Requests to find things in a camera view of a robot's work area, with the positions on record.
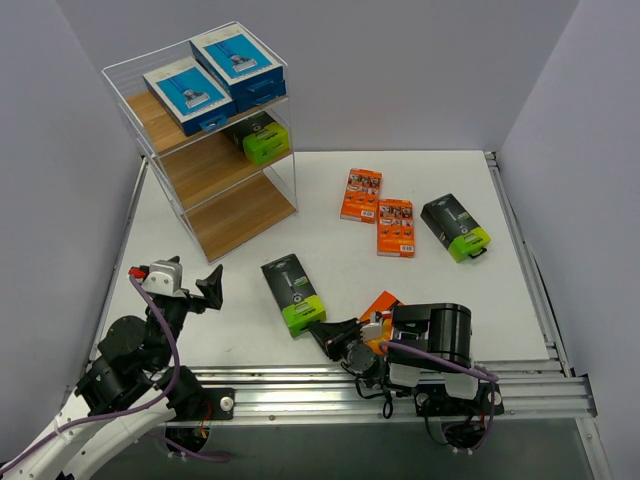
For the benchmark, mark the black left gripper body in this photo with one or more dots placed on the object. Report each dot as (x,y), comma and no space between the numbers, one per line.
(187,300)

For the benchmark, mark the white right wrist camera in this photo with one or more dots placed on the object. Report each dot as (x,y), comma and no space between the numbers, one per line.
(374,328)

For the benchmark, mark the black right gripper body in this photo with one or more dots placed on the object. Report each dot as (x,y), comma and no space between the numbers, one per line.
(345,343)

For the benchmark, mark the green black Gillette Labs box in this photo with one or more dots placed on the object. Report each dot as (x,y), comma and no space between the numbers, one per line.
(294,293)
(260,137)
(455,228)

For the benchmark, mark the blue Harry's razor box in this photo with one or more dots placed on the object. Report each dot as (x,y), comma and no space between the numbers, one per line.
(191,96)
(260,95)

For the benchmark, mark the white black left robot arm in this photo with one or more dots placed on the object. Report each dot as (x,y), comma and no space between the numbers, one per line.
(136,383)

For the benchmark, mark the orange Gillette Fusion5 box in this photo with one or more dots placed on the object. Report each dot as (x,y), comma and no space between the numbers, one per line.
(385,302)
(395,228)

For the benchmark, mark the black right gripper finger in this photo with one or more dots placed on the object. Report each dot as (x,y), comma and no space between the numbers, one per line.
(331,345)
(347,329)

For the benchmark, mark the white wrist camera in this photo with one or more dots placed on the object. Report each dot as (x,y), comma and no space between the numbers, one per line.
(374,328)
(158,278)

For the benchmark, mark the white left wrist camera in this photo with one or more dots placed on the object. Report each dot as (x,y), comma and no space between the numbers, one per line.
(158,278)

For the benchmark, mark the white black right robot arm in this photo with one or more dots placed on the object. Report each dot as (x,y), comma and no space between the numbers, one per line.
(389,348)

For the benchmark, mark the blue white Harry's box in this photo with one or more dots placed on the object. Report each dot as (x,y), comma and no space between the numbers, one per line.
(235,58)

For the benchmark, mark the white wire wooden shelf rack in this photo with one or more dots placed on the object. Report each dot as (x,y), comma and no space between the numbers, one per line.
(219,196)

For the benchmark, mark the orange Gillette cartridge box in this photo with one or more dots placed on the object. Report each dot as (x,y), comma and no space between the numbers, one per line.
(360,201)

